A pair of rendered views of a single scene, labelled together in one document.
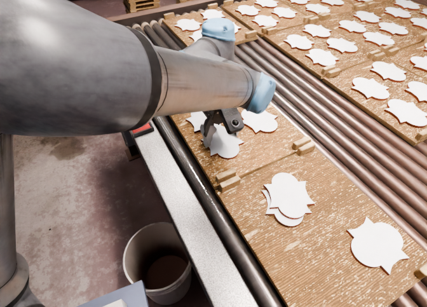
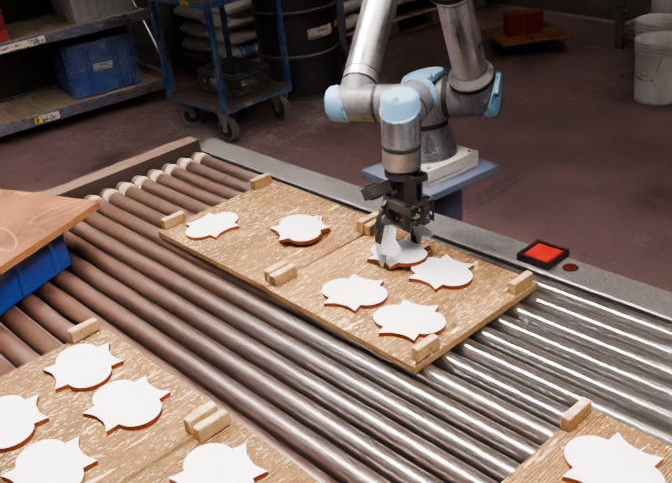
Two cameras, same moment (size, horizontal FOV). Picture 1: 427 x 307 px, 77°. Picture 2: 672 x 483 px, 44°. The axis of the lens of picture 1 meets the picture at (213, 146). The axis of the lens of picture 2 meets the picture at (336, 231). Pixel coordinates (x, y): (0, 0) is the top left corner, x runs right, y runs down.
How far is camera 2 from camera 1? 2.08 m
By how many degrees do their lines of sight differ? 104
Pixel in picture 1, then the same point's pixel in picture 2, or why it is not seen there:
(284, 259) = (299, 203)
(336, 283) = (255, 204)
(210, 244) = (372, 204)
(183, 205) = not seen: hidden behind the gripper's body
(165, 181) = (451, 224)
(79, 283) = not seen: hidden behind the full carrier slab
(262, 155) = (337, 259)
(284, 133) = (309, 289)
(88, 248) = not seen: outside the picture
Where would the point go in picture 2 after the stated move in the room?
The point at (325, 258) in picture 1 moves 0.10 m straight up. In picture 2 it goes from (263, 211) to (257, 173)
